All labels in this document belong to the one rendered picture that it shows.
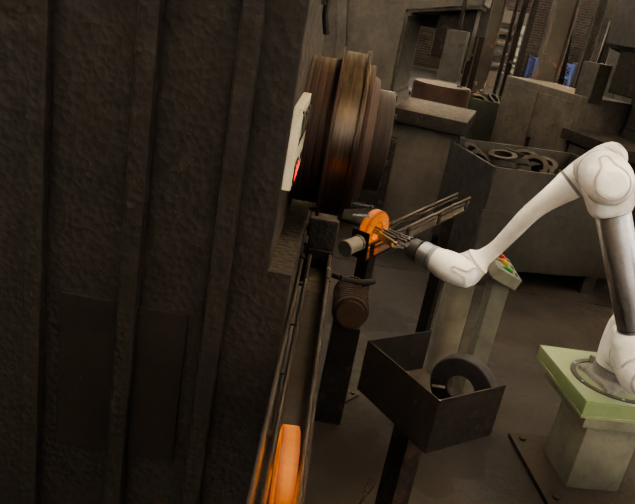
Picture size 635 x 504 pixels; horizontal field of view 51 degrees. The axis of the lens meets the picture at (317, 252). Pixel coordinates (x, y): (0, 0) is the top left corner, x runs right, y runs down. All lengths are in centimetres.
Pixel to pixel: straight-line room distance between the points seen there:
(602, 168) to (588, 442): 99
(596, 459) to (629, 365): 49
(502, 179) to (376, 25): 133
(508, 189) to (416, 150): 81
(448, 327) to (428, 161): 201
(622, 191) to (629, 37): 351
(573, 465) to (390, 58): 288
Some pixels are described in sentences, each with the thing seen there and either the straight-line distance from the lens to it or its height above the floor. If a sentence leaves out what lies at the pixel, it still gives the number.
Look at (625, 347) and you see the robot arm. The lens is 223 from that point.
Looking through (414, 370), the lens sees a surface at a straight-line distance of 178.
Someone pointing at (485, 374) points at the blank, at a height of 73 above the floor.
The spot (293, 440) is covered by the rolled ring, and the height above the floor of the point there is 75.
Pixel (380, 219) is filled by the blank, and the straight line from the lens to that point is 244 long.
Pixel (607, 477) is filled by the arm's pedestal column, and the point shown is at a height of 8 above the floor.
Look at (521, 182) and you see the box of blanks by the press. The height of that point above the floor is 67.
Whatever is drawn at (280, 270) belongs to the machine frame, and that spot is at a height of 87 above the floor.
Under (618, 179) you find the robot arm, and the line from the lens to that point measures 203.
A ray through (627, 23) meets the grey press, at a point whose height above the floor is 166.
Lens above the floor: 146
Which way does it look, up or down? 20 degrees down
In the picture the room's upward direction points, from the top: 10 degrees clockwise
